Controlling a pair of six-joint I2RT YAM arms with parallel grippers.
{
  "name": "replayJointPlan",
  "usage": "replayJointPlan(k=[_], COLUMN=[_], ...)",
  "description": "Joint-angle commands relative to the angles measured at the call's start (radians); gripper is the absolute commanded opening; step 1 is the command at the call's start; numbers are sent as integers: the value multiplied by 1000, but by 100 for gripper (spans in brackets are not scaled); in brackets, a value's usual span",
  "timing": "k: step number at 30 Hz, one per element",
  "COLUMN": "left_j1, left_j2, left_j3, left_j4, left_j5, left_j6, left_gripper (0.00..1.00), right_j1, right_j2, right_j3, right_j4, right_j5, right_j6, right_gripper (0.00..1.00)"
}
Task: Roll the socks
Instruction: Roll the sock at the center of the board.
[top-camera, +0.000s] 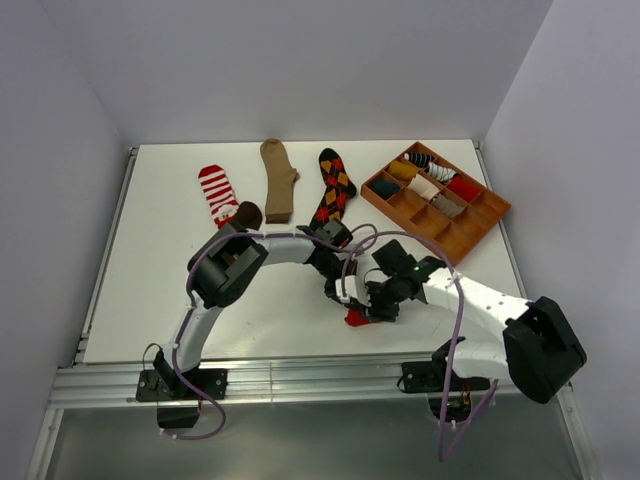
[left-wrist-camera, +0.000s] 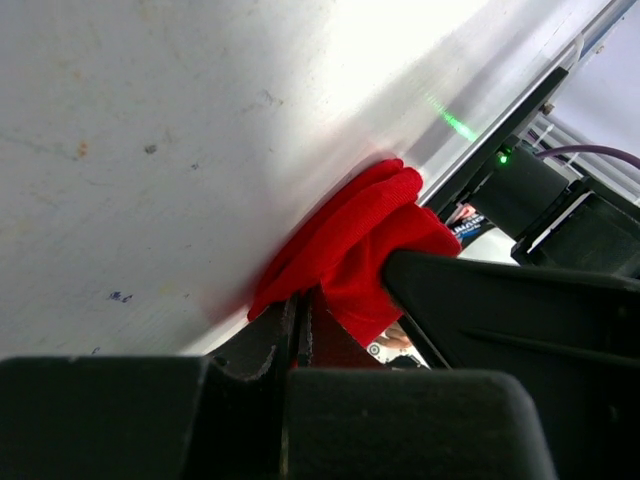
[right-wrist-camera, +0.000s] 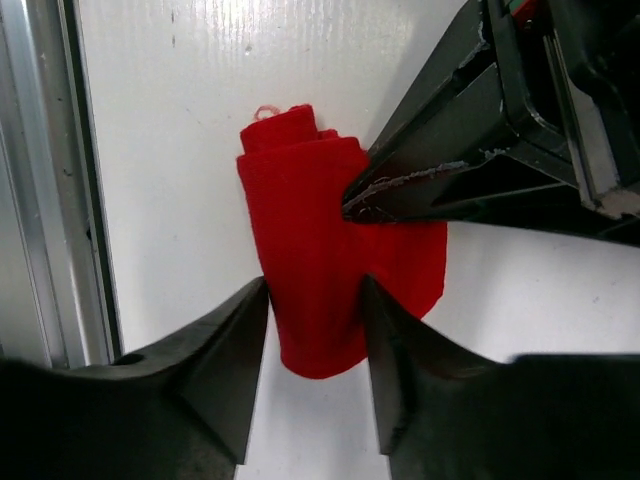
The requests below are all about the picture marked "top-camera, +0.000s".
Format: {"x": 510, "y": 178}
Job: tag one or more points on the red patterned sock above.
{"x": 355, "y": 318}

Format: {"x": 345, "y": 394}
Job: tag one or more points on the white grey striped rolled sock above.
{"x": 441, "y": 173}

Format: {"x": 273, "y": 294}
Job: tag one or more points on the cream rolled sock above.
{"x": 424, "y": 188}

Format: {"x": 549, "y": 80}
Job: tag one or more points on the orange compartment tray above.
{"x": 455, "y": 237}

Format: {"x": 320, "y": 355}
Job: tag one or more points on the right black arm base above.
{"x": 428, "y": 377}

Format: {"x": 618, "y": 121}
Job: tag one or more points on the red white striped sock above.
{"x": 219, "y": 194}

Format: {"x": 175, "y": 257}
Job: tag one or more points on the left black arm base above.
{"x": 178, "y": 406}

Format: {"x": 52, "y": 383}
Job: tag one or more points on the black argyle sock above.
{"x": 339, "y": 189}

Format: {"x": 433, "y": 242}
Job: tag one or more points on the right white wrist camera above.
{"x": 348, "y": 289}

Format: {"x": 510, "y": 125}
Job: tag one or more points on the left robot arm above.
{"x": 220, "y": 273}

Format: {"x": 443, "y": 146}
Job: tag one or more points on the navy blue sock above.
{"x": 384, "y": 188}

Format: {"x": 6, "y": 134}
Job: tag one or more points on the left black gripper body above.
{"x": 331, "y": 269}

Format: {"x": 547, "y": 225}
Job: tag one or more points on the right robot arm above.
{"x": 533, "y": 346}

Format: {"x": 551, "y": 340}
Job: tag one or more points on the black white striped rolled sock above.
{"x": 420, "y": 160}

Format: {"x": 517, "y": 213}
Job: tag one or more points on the tan sock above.
{"x": 281, "y": 179}

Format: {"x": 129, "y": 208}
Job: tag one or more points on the brown striped-cuff sock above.
{"x": 249, "y": 216}

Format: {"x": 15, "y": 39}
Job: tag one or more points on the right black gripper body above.
{"x": 384, "y": 299}

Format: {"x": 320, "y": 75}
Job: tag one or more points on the red rolled sock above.
{"x": 462, "y": 188}

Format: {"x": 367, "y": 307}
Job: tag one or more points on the mustard rolled sock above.
{"x": 402, "y": 171}

